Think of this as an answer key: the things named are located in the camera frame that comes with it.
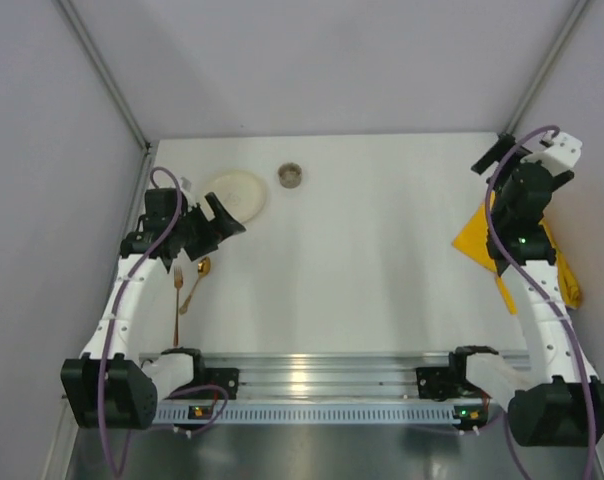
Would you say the white round plate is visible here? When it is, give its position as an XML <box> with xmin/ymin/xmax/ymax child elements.
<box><xmin>198</xmin><ymin>169</ymin><xmax>268</xmax><ymax>224</ymax></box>

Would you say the yellow Pikachu placemat cloth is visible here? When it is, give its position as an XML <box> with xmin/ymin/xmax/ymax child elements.
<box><xmin>452</xmin><ymin>204</ymin><xmax>583</xmax><ymax>315</ymax></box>

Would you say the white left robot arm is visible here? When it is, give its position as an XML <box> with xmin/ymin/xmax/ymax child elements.
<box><xmin>60</xmin><ymin>188</ymin><xmax>246</xmax><ymax>430</ymax></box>

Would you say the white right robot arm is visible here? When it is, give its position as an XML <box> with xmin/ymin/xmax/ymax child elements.
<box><xmin>449</xmin><ymin>127</ymin><xmax>604</xmax><ymax>447</ymax></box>

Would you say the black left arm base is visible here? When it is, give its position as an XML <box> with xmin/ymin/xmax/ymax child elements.
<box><xmin>190</xmin><ymin>350</ymin><xmax>240</xmax><ymax>400</ymax></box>

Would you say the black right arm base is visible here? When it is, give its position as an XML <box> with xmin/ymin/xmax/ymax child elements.
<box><xmin>416</xmin><ymin>346</ymin><xmax>497</xmax><ymax>402</ymax></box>

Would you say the gold spoon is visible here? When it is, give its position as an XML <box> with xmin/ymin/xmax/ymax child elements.
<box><xmin>178</xmin><ymin>256</ymin><xmax>212</xmax><ymax>315</ymax></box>

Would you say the copper fork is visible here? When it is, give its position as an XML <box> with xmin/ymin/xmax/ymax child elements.
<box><xmin>173</xmin><ymin>266</ymin><xmax>183</xmax><ymax>348</ymax></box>

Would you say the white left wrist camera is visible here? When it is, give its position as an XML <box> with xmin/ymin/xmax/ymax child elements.
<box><xmin>179</xmin><ymin>176</ymin><xmax>201</xmax><ymax>208</ymax></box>

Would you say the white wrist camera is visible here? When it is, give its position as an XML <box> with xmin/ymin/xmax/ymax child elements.
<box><xmin>179</xmin><ymin>176</ymin><xmax>201</xmax><ymax>208</ymax></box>
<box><xmin>523</xmin><ymin>131</ymin><xmax>583</xmax><ymax>176</ymax></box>

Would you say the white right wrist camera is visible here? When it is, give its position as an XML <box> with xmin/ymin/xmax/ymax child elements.
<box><xmin>523</xmin><ymin>131</ymin><xmax>583</xmax><ymax>176</ymax></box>

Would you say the right aluminium frame post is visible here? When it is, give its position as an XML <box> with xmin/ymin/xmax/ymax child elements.
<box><xmin>501</xmin><ymin>0</ymin><xmax>594</xmax><ymax>135</ymax></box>

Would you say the aluminium frame post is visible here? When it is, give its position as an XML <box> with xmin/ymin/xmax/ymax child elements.
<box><xmin>501</xmin><ymin>0</ymin><xmax>594</xmax><ymax>135</ymax></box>
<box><xmin>53</xmin><ymin>0</ymin><xmax>151</xmax><ymax>151</ymax></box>

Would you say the left aluminium frame post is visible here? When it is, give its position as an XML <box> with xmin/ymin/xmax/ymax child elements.
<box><xmin>53</xmin><ymin>0</ymin><xmax>151</xmax><ymax>151</ymax></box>

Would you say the white slotted cable duct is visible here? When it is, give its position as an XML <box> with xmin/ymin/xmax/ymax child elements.
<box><xmin>153</xmin><ymin>399</ymin><xmax>495</xmax><ymax>426</ymax></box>

